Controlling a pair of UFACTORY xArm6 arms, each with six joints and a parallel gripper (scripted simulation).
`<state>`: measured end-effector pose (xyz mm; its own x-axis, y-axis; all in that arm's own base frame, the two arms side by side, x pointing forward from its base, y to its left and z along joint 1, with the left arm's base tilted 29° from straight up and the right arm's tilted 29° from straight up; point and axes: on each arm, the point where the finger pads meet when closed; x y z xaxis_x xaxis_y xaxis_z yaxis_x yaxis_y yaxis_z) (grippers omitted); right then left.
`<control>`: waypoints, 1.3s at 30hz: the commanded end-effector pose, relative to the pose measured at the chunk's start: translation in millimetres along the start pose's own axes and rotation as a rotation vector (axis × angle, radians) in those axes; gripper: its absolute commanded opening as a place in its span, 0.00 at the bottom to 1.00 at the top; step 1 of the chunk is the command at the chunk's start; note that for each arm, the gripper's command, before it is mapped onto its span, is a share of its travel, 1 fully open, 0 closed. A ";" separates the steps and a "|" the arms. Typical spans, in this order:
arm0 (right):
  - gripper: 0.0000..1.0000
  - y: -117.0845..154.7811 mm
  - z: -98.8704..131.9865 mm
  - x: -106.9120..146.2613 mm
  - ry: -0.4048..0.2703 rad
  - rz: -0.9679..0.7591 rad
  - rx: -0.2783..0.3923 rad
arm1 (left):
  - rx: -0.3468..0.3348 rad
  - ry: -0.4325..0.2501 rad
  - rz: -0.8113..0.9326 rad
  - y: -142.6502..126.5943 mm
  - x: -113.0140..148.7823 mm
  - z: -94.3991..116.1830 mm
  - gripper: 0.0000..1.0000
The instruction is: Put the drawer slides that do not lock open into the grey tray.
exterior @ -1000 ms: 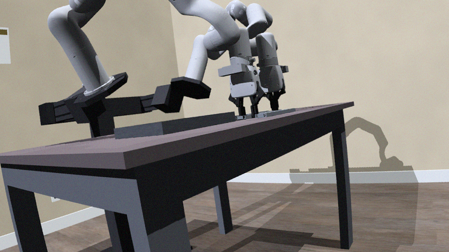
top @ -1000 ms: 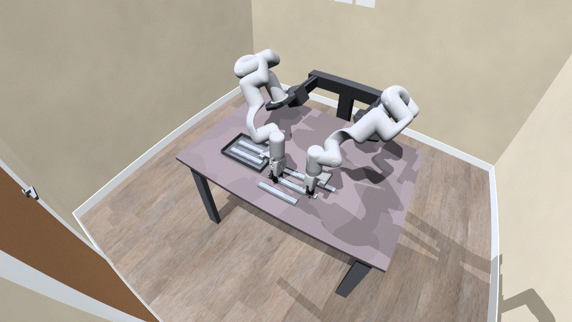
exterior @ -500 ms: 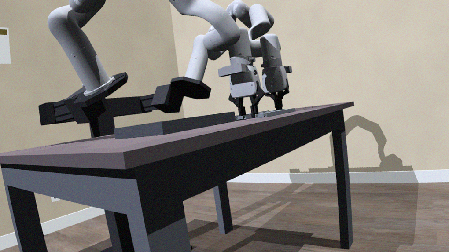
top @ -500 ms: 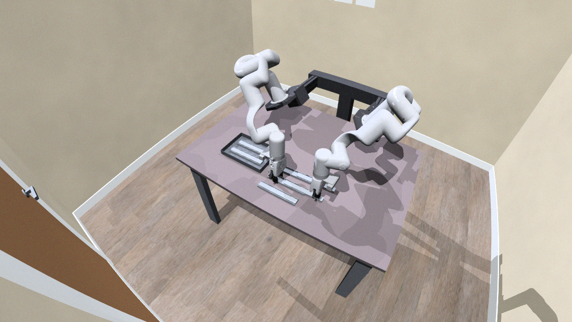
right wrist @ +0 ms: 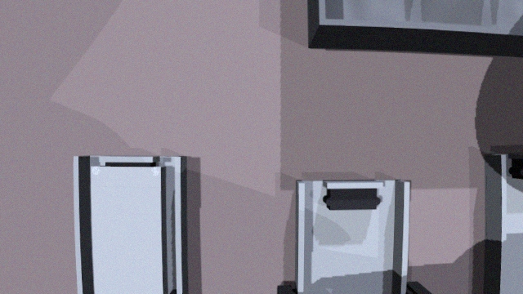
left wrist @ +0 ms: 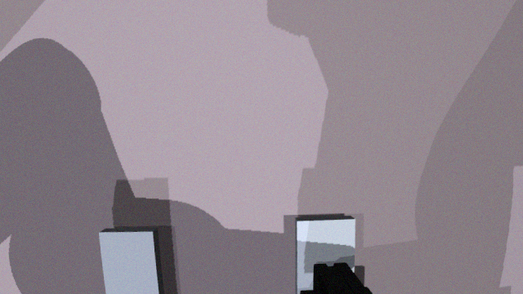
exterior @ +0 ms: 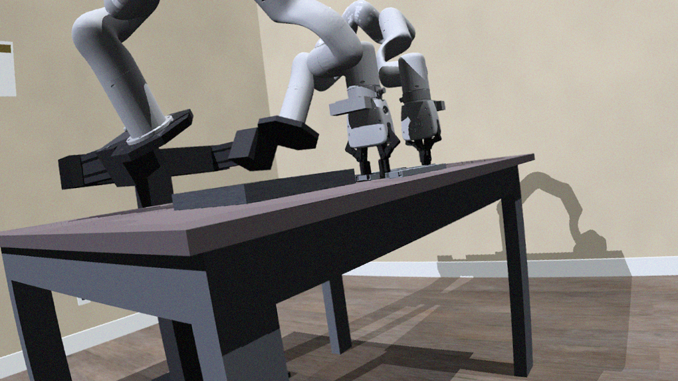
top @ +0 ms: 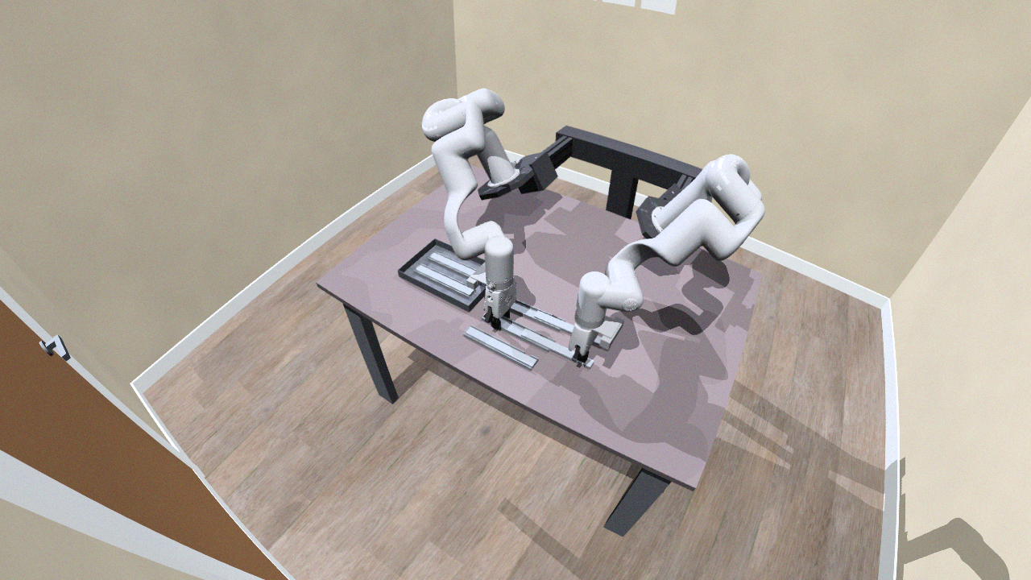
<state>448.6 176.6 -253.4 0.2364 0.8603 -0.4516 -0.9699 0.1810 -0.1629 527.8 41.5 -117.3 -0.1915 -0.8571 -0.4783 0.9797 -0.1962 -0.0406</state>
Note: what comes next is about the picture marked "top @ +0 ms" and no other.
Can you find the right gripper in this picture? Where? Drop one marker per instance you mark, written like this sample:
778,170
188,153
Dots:
498,303

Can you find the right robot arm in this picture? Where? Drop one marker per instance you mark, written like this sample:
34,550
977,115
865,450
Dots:
465,135

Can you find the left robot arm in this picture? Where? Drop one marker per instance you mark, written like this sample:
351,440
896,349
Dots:
680,235

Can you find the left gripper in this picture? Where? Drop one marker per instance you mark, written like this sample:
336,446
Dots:
581,339

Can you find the white drawer slide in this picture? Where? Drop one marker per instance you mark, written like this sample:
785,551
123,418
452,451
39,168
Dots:
444,281
537,339
451,264
544,318
500,347

